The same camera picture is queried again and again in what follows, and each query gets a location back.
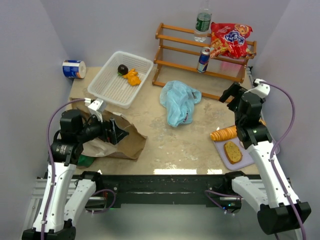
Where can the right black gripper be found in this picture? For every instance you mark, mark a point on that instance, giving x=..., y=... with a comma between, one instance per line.
x=230, y=94

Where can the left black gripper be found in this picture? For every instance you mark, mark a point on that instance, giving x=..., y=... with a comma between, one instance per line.
x=110, y=131

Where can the brown paper grocery bag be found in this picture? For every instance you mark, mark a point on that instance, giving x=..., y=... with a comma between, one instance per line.
x=128, y=148

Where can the silver blue drink can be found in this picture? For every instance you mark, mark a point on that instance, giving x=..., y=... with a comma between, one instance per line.
x=203, y=60

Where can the red snack chip bag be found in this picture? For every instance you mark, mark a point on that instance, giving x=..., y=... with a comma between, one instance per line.
x=230, y=40

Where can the light blue plastic bag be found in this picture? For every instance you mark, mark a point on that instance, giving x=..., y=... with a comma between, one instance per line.
x=179, y=99

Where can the clear water bottle green label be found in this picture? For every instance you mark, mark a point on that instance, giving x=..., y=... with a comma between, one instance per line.
x=203, y=21

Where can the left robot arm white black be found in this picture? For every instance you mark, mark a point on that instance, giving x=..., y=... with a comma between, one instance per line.
x=58, y=215

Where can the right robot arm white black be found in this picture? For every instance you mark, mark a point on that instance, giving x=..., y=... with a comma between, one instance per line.
x=278, y=208

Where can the orange food piece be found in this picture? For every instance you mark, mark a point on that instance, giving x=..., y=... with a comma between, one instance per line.
x=132, y=77

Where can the green plastic bag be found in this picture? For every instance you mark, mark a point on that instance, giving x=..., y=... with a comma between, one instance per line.
x=85, y=161

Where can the white plastic basket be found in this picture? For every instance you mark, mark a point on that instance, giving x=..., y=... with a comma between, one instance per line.
x=113, y=88

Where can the bread slice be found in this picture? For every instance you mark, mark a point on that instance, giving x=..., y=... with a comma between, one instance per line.
x=232, y=152

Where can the dark round fruit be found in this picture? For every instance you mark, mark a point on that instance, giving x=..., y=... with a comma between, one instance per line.
x=122, y=70

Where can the lavender plastic tray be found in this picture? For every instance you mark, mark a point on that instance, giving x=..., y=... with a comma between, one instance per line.
x=258, y=155

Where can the wooden orange shelf rack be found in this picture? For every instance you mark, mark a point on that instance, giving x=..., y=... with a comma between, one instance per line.
x=221, y=67

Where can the blue white paper roll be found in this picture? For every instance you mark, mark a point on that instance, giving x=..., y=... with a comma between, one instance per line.
x=75, y=69

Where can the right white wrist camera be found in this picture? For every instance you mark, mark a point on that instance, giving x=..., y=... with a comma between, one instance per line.
x=261, y=88

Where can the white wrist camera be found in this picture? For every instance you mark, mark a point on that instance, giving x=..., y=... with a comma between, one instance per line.
x=261, y=88
x=96, y=107

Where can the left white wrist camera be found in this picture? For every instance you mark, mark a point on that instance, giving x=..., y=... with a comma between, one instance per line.
x=96, y=107

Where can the black base frame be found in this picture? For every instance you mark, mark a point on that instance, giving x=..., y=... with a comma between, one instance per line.
x=209, y=190

